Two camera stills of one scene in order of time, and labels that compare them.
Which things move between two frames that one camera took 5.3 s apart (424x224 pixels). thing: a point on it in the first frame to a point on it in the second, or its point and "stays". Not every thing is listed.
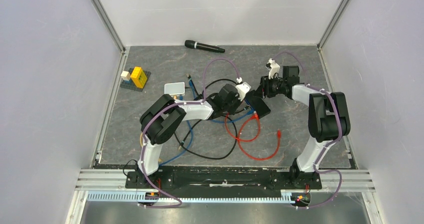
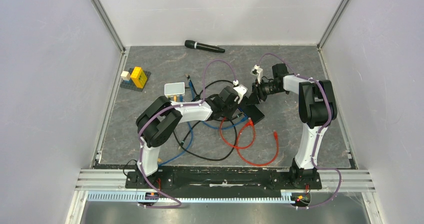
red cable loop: x=241 y=128 to x=251 y=122
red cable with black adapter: x=256 y=117 to x=250 y=123
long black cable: x=185 y=148 stays
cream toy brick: x=125 y=75 stays
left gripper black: x=238 y=102 stays
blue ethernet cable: x=222 y=122 to x=193 y=95
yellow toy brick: x=139 y=77 stays
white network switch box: x=174 y=88 stays
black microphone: x=191 y=44 stays
